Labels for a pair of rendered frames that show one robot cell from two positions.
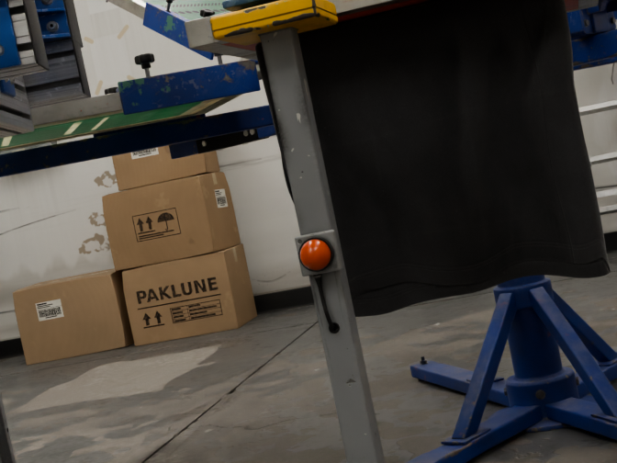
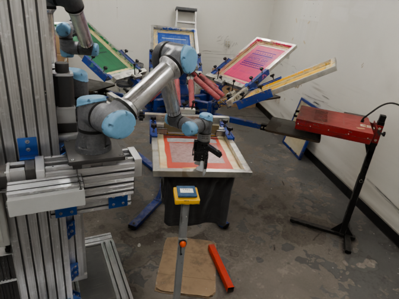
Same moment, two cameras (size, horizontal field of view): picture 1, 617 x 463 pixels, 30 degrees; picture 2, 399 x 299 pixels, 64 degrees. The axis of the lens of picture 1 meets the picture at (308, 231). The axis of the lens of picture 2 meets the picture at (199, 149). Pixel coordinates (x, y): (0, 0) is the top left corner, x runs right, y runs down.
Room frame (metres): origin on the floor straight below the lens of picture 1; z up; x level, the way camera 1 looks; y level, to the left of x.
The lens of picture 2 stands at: (0.10, 0.56, 1.87)
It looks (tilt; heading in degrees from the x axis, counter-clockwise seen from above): 24 degrees down; 335
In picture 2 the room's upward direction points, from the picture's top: 6 degrees clockwise
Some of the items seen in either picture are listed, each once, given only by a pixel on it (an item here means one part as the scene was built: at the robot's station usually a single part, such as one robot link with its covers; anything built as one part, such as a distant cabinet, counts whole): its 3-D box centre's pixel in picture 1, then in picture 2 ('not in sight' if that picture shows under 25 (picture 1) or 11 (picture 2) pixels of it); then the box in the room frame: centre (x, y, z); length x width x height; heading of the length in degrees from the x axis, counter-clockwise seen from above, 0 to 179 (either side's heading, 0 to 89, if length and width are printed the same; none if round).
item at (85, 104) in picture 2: not in sight; (92, 111); (1.41, 0.44, 1.42); 0.13 x 0.12 x 0.14; 28
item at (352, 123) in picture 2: not in sight; (334, 123); (1.99, -1.54, 1.06); 0.61 x 0.46 x 0.12; 46
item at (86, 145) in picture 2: not in sight; (92, 137); (1.42, 0.44, 1.31); 0.15 x 0.15 x 0.10
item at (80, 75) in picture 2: not in sight; (75, 81); (1.92, 0.48, 1.42); 0.13 x 0.12 x 0.14; 69
